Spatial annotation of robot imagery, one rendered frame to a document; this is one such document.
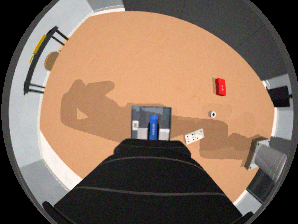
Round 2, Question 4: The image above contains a small red block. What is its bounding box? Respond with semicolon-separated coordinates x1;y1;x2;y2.
215;78;226;96

